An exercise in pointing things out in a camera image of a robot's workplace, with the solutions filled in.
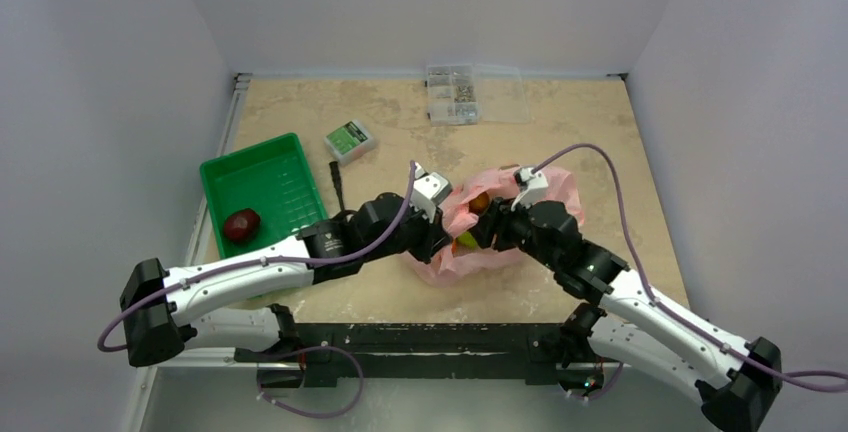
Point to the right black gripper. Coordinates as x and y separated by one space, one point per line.
499 222

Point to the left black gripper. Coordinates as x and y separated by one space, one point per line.
434 236

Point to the orange fake fruit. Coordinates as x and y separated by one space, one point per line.
479 204

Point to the pink plastic bag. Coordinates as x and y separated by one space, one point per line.
476 215

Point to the red fake apple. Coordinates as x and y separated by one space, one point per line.
241 226

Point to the yellow green fake fruit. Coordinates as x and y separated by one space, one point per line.
465 241

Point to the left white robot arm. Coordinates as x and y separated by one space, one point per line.
162 308

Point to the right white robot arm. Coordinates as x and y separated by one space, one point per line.
736 386

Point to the green labelled small box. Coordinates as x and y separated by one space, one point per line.
350 142

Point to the clear screw organizer box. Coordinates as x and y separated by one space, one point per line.
470 94

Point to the green plastic tray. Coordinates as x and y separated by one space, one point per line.
272 178

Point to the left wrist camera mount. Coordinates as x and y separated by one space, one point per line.
430 189

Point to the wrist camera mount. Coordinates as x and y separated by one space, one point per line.
430 189
532 188

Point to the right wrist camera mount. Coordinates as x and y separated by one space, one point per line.
532 188

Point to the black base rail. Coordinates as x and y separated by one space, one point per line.
319 354

